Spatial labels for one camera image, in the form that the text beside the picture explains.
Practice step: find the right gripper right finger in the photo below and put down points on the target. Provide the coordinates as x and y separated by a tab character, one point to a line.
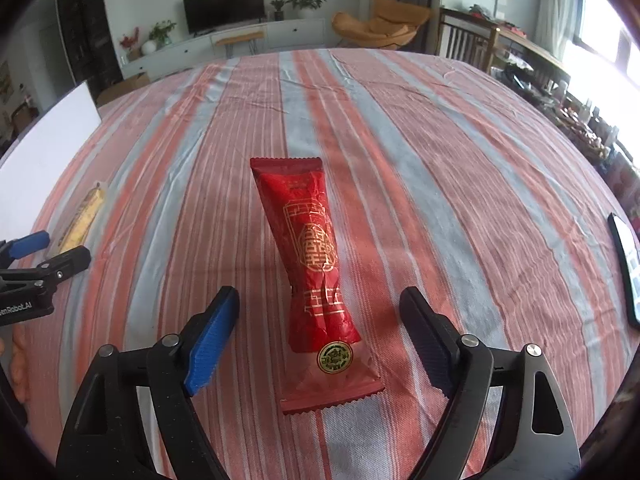
533	436

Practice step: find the small dark potted plant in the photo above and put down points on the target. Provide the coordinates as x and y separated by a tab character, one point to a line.
278	9

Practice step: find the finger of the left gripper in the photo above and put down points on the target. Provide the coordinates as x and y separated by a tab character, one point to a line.
64	266
11	250

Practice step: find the plant in white vase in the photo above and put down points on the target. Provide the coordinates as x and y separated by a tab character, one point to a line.
159	37

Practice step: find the yellow rice cracker packet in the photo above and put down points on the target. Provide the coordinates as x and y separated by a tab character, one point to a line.
77	228

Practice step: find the black television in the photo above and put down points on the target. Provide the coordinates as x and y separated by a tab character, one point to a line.
206	15

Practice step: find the striped red grey tablecloth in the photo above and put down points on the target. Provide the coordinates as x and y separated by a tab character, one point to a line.
438	177

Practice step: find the green potted plant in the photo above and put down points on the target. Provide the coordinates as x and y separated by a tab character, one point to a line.
306	8

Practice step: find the orange lounge chair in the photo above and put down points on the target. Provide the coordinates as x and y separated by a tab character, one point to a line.
393	25

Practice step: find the white board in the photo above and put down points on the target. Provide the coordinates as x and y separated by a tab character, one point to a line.
36	160

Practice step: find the white tv cabinet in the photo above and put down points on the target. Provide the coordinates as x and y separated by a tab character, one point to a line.
287	35

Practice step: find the black smartphone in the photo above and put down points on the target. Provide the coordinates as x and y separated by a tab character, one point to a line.
628	258

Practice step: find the wooden bench stool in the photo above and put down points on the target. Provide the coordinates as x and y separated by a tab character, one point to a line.
251	39

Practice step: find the red flowers in vase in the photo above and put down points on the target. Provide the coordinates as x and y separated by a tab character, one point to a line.
129	44

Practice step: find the dark wooden chair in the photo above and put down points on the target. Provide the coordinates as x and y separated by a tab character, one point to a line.
465	37

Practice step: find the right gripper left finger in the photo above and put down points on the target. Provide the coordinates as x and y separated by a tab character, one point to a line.
104	436

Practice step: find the red snack packet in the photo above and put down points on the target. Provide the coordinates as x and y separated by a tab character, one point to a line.
328	362

